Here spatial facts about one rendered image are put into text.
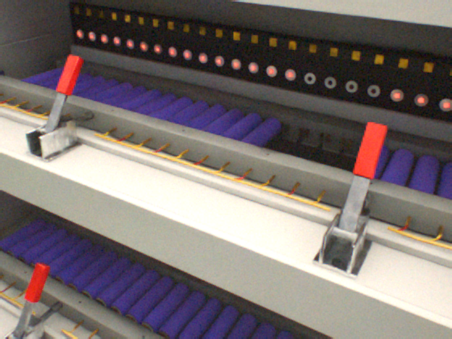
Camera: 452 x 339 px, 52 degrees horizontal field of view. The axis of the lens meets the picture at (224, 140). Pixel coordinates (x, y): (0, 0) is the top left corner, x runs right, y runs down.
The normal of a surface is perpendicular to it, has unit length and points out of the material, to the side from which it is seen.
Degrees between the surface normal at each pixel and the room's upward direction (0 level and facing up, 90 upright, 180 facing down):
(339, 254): 20
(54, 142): 90
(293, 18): 90
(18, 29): 90
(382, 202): 110
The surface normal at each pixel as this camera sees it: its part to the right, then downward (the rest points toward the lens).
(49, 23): 0.86, 0.24
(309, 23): -0.46, 0.04
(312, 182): -0.50, 0.37
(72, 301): 0.03, -0.90
